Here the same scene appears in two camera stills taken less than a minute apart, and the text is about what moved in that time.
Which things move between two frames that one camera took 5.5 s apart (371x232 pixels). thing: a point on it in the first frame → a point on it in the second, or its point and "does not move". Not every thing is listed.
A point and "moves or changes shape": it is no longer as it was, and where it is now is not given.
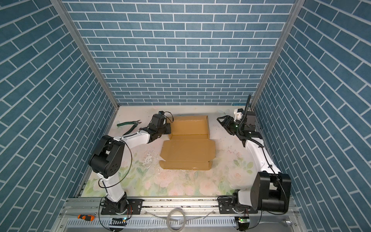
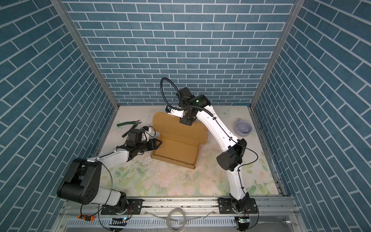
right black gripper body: x=234 y=127 → x=186 y=120
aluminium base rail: x=84 y=214 does not move
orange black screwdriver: x=87 y=217 does not move
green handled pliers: x=135 y=123 does not move
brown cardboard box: x=189 y=147 moves or changes shape
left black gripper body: x=164 y=129 → x=144 y=146
